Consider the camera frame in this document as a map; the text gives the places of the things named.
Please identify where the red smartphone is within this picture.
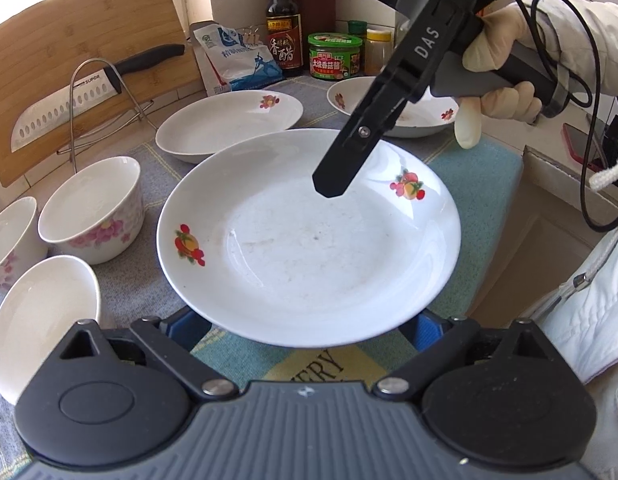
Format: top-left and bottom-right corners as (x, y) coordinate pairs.
(562, 122), (607, 173)

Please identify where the person's right forearm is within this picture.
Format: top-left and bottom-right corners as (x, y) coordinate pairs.
(519, 0), (618, 97)

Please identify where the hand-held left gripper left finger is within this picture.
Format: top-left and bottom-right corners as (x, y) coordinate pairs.
(59, 305), (240, 402)

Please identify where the dark red knife block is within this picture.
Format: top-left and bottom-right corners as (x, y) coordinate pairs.
(287, 0), (338, 48)

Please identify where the yellow-lidded honey jar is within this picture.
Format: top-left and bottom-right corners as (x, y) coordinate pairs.
(364, 27), (394, 77)

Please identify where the white pink-floral bowl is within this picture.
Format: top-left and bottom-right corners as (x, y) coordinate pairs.
(0, 196), (48, 292)
(37, 156), (146, 266)

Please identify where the dark vinegar bottle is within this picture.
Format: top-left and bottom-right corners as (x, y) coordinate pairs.
(265, 0), (304, 78)

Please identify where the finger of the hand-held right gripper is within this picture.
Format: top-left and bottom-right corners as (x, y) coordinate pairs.
(311, 67), (425, 200)

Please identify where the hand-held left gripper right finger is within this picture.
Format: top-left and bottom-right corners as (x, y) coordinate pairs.
(371, 310), (550, 401)

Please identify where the small plain white plate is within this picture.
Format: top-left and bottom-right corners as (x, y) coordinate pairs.
(0, 255), (102, 406)

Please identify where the shallow white fruit-print bowl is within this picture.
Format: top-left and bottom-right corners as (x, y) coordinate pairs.
(326, 76), (461, 139)

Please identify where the white jacket drawstring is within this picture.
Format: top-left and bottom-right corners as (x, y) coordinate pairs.
(586, 157), (618, 193)

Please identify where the grey checked cloth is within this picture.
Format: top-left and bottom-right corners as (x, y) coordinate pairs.
(0, 77), (350, 480)

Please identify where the white and blue salt bag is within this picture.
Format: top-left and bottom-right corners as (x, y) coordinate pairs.
(190, 21), (285, 97)

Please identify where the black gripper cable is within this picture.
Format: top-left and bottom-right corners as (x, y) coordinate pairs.
(504, 0), (618, 233)

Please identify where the large white fruit-print plate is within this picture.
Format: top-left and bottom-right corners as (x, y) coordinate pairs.
(156, 128), (462, 348)

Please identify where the metal wire rack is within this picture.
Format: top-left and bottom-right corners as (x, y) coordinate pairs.
(56, 58), (157, 173)

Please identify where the bamboo cutting board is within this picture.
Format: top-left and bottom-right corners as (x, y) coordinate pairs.
(0, 0), (202, 188)

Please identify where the black-handled kitchen knife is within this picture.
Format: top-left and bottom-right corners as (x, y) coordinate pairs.
(10, 44), (186, 152)

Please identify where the person's white jacket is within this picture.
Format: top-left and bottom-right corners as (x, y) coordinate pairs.
(536, 160), (618, 386)

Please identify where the oval white fruit-print plate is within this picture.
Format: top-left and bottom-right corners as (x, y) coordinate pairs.
(155, 91), (305, 164)

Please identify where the person's right hand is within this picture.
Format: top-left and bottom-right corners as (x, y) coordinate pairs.
(454, 2), (562, 150)

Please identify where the green-lidded sauce jar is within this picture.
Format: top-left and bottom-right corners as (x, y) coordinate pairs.
(307, 32), (365, 81)

